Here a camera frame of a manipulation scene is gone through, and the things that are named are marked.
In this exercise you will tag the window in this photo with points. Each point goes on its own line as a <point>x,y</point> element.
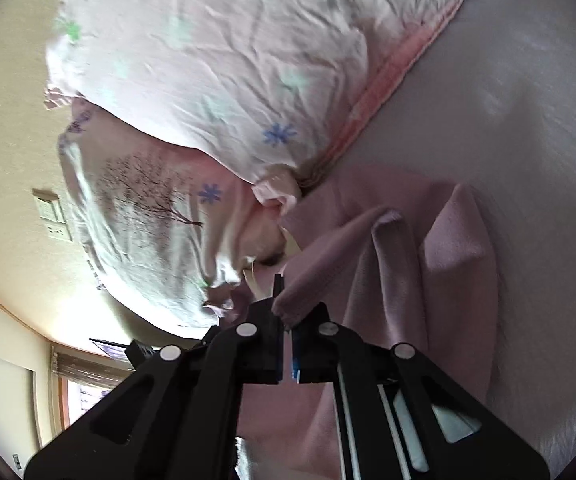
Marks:
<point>80,402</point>

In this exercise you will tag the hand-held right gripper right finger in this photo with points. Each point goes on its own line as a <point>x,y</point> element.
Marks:
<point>302,360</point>

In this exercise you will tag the white wall switch panel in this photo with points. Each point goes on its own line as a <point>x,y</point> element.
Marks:
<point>50,215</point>

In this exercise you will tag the tree printed pillow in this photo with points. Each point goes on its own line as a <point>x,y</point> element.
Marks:
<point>133,240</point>

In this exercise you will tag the pink cloth garment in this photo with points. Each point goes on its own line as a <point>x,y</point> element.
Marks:
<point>447,280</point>

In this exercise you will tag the white floral pillow upper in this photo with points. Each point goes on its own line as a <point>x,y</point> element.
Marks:
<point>208,55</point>

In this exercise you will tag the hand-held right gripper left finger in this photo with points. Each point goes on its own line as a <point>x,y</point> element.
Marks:
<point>268,355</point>

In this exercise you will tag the window curtain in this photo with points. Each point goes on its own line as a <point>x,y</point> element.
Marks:
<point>88,366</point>

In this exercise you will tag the grey bed sheet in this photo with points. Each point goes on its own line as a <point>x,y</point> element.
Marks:
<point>527,200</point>

